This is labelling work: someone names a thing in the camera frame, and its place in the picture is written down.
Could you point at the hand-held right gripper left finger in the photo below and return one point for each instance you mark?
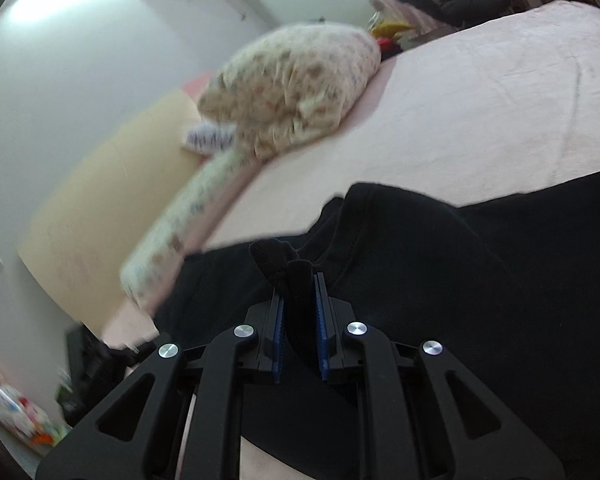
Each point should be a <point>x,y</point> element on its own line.
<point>278,340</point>

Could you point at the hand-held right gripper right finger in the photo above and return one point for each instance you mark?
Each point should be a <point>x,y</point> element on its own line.
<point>321,330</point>

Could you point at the black pants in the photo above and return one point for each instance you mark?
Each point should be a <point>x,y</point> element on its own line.
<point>455,285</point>

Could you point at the colourful toy pile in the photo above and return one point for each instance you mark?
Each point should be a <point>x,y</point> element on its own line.
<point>20,410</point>

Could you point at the bear print pillow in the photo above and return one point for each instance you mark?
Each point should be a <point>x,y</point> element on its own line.
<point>190,215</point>

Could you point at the cream and pink headboard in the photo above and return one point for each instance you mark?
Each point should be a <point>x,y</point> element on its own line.
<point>105,200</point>

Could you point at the purple print pillow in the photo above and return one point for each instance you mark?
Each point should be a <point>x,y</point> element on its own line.
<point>205,137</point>

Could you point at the rolled bear print quilt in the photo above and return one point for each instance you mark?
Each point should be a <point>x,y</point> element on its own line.
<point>290,80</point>

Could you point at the yellow plush toy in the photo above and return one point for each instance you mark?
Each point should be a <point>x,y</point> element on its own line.
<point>390,27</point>

